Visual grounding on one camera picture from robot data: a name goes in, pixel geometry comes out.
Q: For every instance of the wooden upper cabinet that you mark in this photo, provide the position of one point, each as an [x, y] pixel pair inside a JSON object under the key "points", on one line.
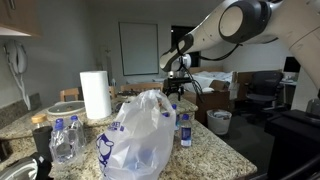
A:
{"points": [[19, 18]]}

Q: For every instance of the white waste bin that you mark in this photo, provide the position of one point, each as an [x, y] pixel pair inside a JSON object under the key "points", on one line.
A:
{"points": [[218, 121]]}

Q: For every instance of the white plastic shopping bag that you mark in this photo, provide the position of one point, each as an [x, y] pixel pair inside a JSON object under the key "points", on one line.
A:
{"points": [[137, 144]]}

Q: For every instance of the crushed clear water bottle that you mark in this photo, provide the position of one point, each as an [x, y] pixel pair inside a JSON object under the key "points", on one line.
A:
{"points": [[60, 147], [76, 134]]}

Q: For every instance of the wooden chair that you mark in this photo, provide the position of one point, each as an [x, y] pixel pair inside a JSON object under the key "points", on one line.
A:
{"points": [[69, 92], [140, 87]]}

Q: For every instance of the round glass lid dish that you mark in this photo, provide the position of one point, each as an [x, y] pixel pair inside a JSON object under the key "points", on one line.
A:
{"points": [[66, 108]]}

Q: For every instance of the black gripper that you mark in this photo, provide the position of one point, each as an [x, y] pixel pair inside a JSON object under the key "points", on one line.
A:
{"points": [[174, 83]]}

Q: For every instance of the white paper towel roll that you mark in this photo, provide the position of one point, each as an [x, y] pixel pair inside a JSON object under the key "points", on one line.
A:
{"points": [[95, 88]]}

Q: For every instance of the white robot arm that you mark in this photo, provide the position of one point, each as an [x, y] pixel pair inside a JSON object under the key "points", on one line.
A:
{"points": [[294, 22]]}

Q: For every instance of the black silver appliance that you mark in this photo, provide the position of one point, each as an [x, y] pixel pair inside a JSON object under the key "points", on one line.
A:
{"points": [[33, 167]]}

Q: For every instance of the white wall phone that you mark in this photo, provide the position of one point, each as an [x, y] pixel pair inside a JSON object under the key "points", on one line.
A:
{"points": [[18, 62]]}

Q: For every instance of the black office chair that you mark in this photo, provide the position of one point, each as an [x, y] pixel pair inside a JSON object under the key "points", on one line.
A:
{"points": [[263, 90]]}

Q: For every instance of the dark jar wooden lid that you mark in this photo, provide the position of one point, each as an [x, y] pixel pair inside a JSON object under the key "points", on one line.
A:
{"points": [[41, 132]]}

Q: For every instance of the white wall whiteboard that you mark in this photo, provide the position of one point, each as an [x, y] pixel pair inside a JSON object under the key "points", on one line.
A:
{"points": [[139, 48]]}

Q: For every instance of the computer monitor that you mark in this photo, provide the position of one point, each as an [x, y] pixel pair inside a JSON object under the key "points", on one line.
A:
{"points": [[291, 65]]}

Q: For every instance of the black cart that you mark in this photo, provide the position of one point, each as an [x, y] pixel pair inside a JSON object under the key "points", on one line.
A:
{"points": [[296, 147]]}

